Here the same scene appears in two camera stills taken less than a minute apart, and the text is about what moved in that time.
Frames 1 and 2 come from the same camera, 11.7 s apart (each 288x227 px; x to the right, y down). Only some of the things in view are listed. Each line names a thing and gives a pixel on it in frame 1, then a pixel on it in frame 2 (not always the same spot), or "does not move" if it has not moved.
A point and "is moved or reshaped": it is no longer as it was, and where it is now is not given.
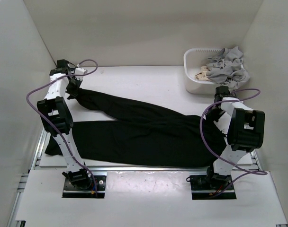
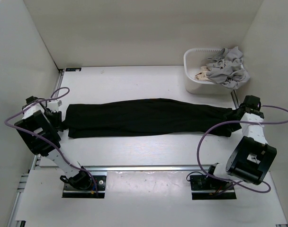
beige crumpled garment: (202, 75) does not move
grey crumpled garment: (226, 68) does not move
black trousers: (144, 138) is moved or reshaped
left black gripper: (74, 92) -> (58, 124)
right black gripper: (209, 115) -> (228, 116)
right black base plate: (211, 187) does not move
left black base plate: (69, 190) does not move
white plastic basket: (194, 58) does not move
